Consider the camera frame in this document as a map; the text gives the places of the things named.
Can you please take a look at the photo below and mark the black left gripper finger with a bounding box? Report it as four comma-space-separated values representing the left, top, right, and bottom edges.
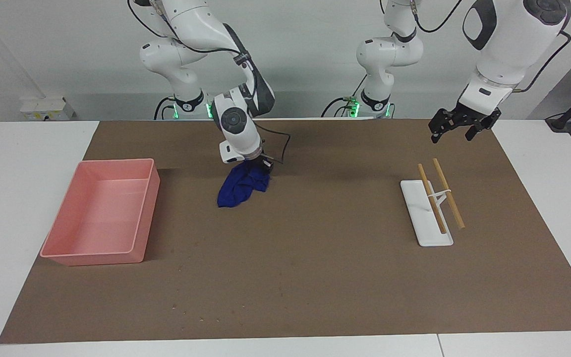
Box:
465, 123, 490, 141
428, 109, 457, 144

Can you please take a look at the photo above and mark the blue cloth towel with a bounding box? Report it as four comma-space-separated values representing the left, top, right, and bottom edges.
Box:
217, 163, 271, 208

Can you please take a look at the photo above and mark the white towel rack base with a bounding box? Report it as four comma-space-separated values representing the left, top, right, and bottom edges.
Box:
400, 179, 455, 247

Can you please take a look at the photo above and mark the wooden dowel rod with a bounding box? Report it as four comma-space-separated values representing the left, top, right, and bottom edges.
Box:
432, 158, 465, 230
417, 164, 448, 235

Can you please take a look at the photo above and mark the brown table mat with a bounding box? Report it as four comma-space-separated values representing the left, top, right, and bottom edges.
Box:
0, 119, 571, 345

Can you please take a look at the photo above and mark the pink plastic bin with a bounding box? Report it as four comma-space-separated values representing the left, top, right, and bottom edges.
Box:
40, 159, 161, 267

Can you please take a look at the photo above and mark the white power strip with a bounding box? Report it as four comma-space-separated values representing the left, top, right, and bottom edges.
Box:
20, 95, 76, 121

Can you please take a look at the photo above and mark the white rod bracket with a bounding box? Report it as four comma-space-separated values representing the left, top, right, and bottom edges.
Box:
427, 188, 453, 210

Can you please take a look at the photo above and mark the black base cable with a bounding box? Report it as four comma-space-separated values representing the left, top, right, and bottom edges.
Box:
321, 95, 361, 119
154, 96, 177, 121

